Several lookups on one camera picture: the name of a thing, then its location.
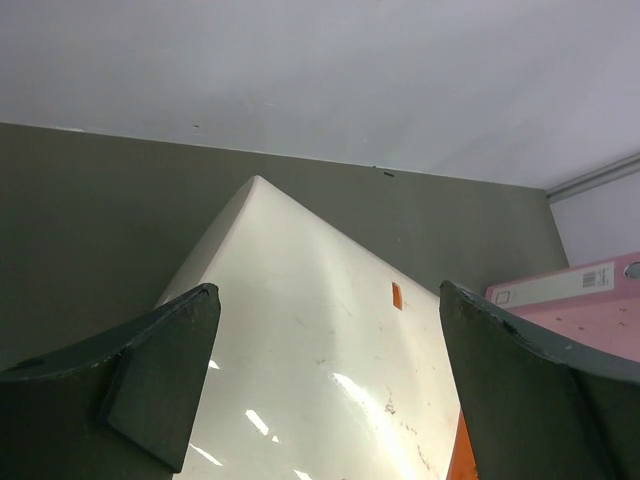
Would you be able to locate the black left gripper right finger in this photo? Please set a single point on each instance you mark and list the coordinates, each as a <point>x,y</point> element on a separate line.
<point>537,404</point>

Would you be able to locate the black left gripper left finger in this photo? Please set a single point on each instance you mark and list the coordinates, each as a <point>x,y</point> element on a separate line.
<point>118,405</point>

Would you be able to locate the orange top drawer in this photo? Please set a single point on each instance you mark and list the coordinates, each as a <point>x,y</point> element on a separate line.
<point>462,464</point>

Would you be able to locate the cream round drawer organizer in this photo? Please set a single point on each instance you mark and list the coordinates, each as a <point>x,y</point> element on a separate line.
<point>328,363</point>

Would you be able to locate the pink ring binder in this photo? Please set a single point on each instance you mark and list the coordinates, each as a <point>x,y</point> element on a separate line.
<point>595,304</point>

